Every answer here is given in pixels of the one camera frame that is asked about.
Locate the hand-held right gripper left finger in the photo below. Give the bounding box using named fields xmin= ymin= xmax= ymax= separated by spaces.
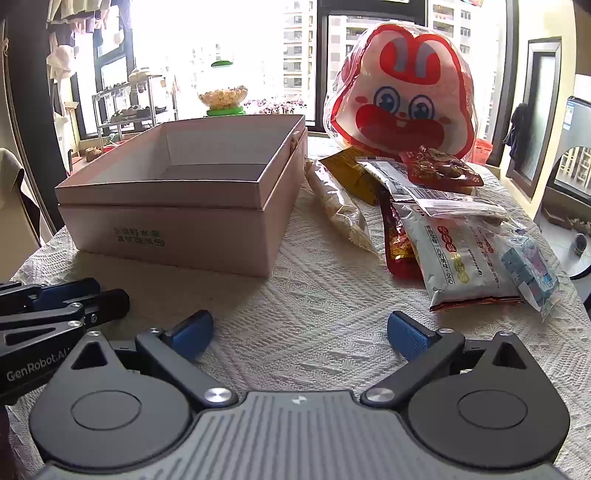
xmin=60 ymin=309 xmax=238 ymax=411

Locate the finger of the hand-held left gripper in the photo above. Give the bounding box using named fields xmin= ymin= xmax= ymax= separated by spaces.
xmin=0 ymin=289 xmax=131 ymax=334
xmin=0 ymin=277 xmax=101 ymax=315

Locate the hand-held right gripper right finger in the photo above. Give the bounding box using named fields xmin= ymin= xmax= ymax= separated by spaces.
xmin=360 ymin=311 xmax=541 ymax=411

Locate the pink cardboard box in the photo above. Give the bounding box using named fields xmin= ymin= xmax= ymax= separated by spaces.
xmin=54 ymin=114 xmax=308 ymax=278

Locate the red egg snack packet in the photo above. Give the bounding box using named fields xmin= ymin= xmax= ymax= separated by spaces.
xmin=398 ymin=145 xmax=485 ymax=188

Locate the red yellow snack packet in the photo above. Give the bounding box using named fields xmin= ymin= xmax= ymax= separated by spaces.
xmin=379 ymin=188 xmax=426 ymax=280

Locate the large white snack packet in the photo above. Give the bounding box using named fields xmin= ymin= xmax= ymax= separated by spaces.
xmin=392 ymin=203 xmax=528 ymax=313

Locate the chair with beige cloth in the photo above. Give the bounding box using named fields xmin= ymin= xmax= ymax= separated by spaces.
xmin=0 ymin=148 xmax=43 ymax=260

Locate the white textured tablecloth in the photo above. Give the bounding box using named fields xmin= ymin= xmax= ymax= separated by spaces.
xmin=8 ymin=134 xmax=591 ymax=480

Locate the blue white small packet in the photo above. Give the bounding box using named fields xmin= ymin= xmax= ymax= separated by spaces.
xmin=480 ymin=222 xmax=562 ymax=322

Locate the long clear snack packet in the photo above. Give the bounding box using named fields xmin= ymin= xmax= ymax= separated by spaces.
xmin=304 ymin=157 xmax=380 ymax=256

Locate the clear white-label snack packet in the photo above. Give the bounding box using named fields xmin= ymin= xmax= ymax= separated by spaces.
xmin=355 ymin=159 xmax=509 ymax=223

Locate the red plastic basket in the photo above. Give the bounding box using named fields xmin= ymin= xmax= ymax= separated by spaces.
xmin=470 ymin=138 xmax=493 ymax=167

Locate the metal shoe rack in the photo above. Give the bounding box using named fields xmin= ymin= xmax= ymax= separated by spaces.
xmin=91 ymin=68 xmax=179 ymax=137

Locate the dark hanging garment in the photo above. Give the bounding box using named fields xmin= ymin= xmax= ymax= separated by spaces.
xmin=503 ymin=103 xmax=533 ymax=172

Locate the white hanging garment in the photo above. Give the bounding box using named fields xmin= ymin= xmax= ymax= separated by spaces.
xmin=45 ymin=42 xmax=78 ymax=82

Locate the green candy dispenser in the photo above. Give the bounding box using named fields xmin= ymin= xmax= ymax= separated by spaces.
xmin=198 ymin=60 xmax=247 ymax=117

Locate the potted pink orchid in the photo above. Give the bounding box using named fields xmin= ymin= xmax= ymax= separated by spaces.
xmin=245 ymin=96 xmax=308 ymax=116

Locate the red white rabbit-shaped bag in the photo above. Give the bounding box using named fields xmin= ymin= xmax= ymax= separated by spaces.
xmin=322 ymin=21 xmax=476 ymax=163

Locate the row of hanging clothes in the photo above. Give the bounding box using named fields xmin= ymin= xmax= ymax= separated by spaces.
xmin=46 ymin=0 xmax=127 ymax=35

